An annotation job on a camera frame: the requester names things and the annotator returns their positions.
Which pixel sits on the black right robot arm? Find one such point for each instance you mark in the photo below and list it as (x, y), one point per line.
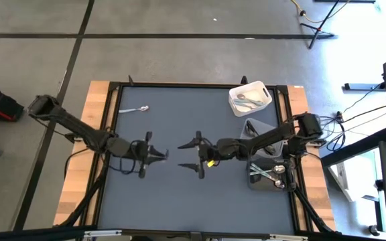
(266, 135)

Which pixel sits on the black tripod stand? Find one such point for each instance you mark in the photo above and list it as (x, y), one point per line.
(317, 29)

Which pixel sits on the black table frame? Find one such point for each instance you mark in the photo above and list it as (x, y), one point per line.
(196, 84)

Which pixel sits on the white box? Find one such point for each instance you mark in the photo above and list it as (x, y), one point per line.
(354, 177)

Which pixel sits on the dark grey plastic bin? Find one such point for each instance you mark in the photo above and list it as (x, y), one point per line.
(256, 185)

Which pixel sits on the black rig crossbar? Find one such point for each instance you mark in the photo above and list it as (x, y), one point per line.
(29, 234)

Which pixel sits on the white plastic bin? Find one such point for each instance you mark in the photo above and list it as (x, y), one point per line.
(258, 95)

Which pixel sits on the black diagonal bar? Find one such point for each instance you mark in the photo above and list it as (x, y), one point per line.
(364, 144)

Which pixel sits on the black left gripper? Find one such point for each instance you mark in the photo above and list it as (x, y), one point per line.
(142, 152)

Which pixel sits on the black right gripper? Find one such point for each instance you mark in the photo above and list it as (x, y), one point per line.
(208, 152)

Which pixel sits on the clear plastic bin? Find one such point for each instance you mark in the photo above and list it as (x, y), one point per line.
(268, 153)

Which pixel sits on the grey table mat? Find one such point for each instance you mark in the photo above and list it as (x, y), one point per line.
(179, 207)

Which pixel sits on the black floor bar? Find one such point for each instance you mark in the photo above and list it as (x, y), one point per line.
(360, 86)

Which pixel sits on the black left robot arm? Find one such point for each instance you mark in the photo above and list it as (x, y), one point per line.
(75, 127)

